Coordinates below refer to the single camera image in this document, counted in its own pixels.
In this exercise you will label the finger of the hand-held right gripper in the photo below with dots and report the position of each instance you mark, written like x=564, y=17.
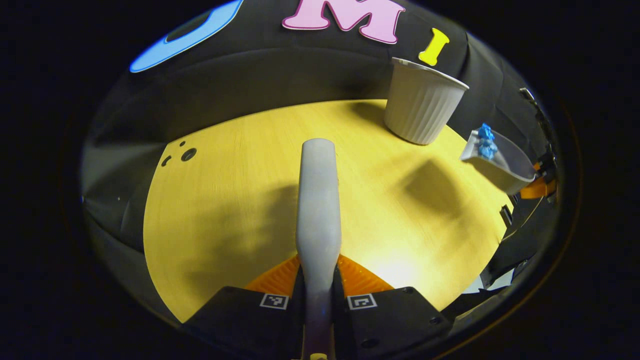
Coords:
x=537, y=189

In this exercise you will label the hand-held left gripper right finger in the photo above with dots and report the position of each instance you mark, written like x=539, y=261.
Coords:
x=390, y=320

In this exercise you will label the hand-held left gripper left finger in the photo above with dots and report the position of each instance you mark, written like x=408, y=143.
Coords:
x=250, y=320

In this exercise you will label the grey dustpan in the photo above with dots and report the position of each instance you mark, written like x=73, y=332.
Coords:
x=505, y=172

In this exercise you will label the white ribbed garbage bin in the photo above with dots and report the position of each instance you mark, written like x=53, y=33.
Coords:
x=422, y=110

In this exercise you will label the small grey broom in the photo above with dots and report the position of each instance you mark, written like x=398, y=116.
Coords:
x=318, y=200

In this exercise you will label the small black block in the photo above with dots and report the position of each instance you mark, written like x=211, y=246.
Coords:
x=506, y=215

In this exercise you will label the black backdrop cloth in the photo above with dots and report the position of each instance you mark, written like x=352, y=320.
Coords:
x=280, y=70

